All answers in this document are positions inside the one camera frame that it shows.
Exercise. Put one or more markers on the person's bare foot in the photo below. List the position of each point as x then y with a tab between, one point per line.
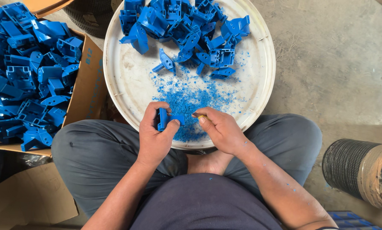
207	164

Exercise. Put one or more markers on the blue plastic bracket part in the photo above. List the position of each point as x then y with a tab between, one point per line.
163	119

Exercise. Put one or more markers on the person's grey trousers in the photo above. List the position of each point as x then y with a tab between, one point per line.
98	153

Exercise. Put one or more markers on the pile of blue plastic shavings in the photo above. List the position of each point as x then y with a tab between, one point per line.
187	95

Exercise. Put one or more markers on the flat brown cardboard sheet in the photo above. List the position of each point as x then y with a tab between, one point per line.
25	198

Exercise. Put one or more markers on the person's dark shirt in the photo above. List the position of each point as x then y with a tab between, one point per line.
203	204

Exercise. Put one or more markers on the clear plastic wrap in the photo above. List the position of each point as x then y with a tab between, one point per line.
34	159

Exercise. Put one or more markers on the heap of blue plastic brackets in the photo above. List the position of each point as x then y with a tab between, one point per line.
178	28

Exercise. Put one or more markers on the brown cardboard flap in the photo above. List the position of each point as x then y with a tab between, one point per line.
44	6

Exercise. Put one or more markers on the cardboard carton of blue brackets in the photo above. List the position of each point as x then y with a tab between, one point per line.
88	89

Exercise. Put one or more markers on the black mesh cylinder with tape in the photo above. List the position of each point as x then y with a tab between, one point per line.
344	166

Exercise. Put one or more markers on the person's right hand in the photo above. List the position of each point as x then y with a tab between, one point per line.
226	134

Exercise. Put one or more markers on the white round plastic tray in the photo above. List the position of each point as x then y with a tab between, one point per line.
130	80

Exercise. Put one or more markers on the person's left hand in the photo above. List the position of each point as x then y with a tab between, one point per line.
151	140

